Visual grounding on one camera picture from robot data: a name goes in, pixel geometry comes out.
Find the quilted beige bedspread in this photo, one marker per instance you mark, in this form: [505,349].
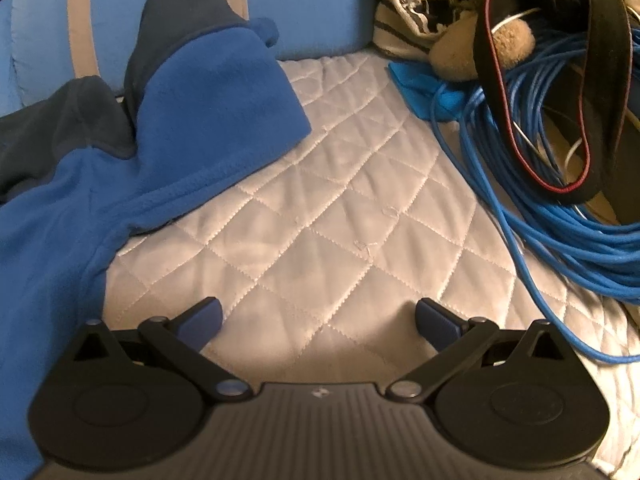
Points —
[325,200]

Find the striped white cloth bag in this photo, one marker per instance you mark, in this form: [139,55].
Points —
[400,10]

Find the beige plush ball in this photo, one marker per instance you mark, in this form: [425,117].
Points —
[455,52]
[512,42]

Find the bright blue cloth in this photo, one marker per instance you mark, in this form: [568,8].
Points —
[420,90]

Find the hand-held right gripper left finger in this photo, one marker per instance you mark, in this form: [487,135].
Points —
[201,321]

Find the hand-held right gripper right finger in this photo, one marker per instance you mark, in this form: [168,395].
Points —
[436,322]

